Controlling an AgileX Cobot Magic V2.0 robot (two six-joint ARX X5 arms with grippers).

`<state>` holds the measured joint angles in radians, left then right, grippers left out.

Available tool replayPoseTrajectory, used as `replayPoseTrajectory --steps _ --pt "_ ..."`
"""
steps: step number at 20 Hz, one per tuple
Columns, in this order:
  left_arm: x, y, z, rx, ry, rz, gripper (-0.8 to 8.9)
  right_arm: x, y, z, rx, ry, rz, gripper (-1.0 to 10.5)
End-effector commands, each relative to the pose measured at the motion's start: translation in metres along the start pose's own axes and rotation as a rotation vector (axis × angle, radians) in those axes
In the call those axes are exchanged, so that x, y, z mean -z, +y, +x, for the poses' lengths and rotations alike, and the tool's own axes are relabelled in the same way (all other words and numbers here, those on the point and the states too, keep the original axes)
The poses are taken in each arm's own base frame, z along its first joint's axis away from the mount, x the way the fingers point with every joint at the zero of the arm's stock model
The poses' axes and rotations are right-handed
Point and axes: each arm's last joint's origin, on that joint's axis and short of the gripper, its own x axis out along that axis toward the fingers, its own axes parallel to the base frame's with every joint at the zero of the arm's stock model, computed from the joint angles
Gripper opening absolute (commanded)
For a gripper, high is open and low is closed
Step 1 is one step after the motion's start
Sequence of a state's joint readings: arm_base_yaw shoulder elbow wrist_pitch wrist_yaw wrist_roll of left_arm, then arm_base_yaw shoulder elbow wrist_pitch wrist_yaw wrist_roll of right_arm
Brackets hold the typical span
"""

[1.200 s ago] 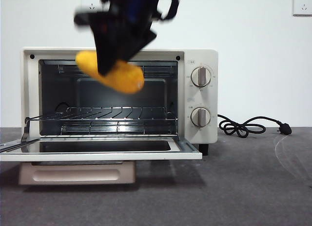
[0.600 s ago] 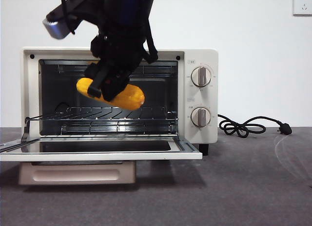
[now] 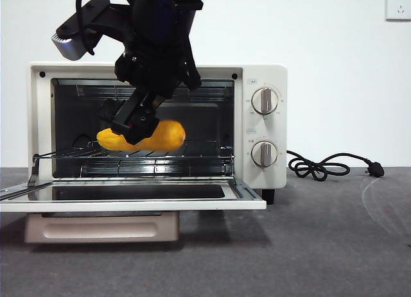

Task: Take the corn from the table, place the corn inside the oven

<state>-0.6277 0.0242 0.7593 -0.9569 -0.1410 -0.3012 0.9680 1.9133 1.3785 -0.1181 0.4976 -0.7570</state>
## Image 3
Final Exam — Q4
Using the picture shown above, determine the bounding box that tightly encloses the oven door with beige handle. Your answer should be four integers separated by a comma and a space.
0, 176, 268, 244

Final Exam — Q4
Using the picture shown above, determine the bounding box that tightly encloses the oven timer knob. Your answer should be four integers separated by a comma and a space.
250, 140, 279, 168

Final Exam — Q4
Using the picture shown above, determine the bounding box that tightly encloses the oven temperature knob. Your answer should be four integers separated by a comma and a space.
250, 87, 279, 115

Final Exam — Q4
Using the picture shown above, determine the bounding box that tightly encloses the cream toaster oven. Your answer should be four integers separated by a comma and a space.
26, 61, 288, 206

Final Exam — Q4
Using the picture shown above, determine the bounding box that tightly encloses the metal wire oven rack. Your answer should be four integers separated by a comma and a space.
33, 141, 236, 160

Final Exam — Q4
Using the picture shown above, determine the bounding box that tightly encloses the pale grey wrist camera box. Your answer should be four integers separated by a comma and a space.
50, 33, 89, 62

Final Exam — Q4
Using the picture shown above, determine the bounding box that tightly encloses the black camera cable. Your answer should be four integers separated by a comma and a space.
74, 0, 96, 56

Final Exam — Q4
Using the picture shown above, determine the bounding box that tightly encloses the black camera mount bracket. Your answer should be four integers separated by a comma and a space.
55, 0, 134, 54

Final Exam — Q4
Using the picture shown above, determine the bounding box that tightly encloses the black power cable with plug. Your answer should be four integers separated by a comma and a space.
285, 149, 385, 182

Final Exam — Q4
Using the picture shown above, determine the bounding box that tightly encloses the white wall socket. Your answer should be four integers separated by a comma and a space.
385, 0, 411, 21

